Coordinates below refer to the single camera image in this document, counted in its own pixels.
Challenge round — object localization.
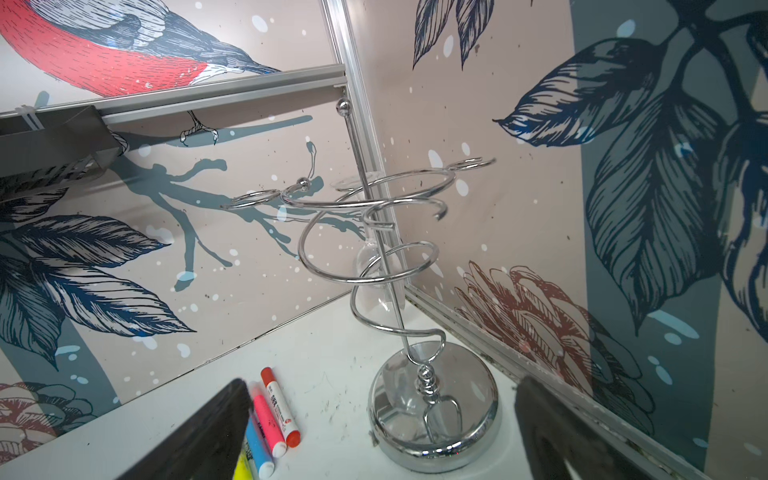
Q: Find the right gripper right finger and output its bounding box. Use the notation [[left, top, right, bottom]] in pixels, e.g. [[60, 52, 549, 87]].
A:
[[515, 376, 650, 479]]

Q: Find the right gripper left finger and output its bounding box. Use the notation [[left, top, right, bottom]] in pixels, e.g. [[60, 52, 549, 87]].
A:
[[120, 379, 252, 479]]

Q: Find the yellow pen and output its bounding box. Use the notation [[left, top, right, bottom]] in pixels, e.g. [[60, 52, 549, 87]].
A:
[[232, 448, 253, 480]]

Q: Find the blue pen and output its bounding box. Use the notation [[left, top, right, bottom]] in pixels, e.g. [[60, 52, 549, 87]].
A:
[[245, 414, 275, 480]]

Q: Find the pink pen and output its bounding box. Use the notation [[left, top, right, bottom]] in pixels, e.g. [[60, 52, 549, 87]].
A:
[[248, 381, 288, 458]]

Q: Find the white marker pen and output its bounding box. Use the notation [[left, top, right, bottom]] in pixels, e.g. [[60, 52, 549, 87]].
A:
[[266, 381, 301, 448]]

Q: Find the red marker cap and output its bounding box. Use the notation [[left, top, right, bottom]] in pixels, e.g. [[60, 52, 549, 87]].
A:
[[260, 367, 276, 389]]

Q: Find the black wire basket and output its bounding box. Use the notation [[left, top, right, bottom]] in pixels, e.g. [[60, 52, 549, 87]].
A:
[[1, 106, 128, 201]]

